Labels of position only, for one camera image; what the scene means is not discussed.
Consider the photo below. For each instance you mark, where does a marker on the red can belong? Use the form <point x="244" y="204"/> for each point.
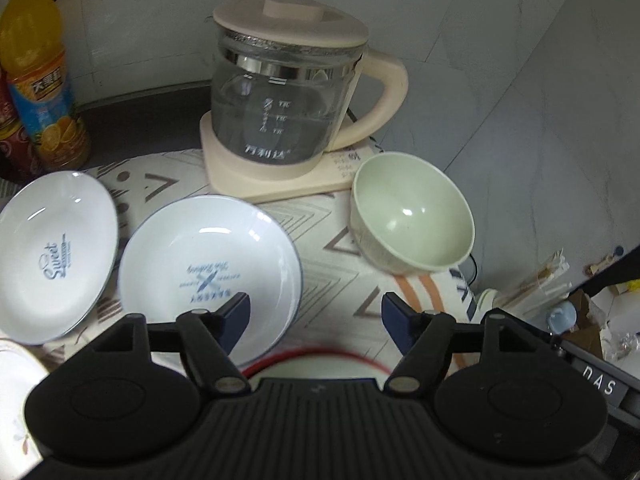
<point x="12" y="145"/>

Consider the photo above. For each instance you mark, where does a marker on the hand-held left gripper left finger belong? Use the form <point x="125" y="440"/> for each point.
<point x="234" y="321"/>

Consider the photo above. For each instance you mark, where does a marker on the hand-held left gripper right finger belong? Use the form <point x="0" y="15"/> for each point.
<point x="398" y="321"/>

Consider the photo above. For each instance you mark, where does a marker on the orange juice bottle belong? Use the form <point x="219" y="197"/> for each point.
<point x="40" y="85"/>

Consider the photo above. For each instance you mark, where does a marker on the glass kettle with cream lid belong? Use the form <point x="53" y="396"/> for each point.
<point x="270" y="110"/>

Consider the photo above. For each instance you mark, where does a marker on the white plate with script print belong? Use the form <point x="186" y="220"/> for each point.
<point x="50" y="240"/>

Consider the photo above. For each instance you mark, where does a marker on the pale green bowl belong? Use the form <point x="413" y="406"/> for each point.
<point x="415" y="220"/>

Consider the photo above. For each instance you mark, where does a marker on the disposable chopstick packets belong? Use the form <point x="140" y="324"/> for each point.
<point x="535" y="280"/>

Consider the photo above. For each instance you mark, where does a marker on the black furniture edge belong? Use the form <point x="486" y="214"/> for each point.
<point x="615" y="270"/>

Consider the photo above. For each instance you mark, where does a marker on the brown cardboard box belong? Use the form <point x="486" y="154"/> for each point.
<point x="587" y="320"/>

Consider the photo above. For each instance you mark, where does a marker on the patterned table cloth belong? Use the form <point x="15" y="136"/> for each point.
<point x="325" y="270"/>

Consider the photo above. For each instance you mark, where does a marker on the cream kettle heating base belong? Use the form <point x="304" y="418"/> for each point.
<point x="320" y="178"/>

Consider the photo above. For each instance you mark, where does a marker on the white plate with floral print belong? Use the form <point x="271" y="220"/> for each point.
<point x="15" y="395"/>

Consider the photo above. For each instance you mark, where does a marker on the red rimmed bowl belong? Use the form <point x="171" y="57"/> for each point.
<point x="320" y="364"/>

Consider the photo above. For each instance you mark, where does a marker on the light blue plastic object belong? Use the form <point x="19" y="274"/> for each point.
<point x="562" y="317"/>

